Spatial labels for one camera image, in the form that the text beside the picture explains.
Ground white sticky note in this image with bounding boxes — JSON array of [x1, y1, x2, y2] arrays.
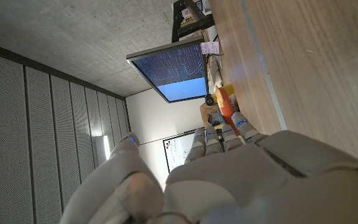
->
[[200, 41, 221, 55]]

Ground white wall light strip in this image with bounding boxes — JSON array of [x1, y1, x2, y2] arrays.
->
[[103, 134, 112, 160]]

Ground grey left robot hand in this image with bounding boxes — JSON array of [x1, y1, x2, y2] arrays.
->
[[59, 111, 358, 224]]

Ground black framed whiteboard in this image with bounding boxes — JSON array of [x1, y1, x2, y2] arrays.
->
[[162, 128, 199, 173]]

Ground brown cardboard panel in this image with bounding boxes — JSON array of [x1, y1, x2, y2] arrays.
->
[[200, 102, 221, 129]]

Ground colourful toy airplane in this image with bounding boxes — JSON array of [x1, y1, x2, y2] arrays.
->
[[204, 83, 242, 136]]

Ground large computer monitor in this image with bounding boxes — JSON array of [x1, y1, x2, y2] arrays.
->
[[126, 39, 210, 104]]

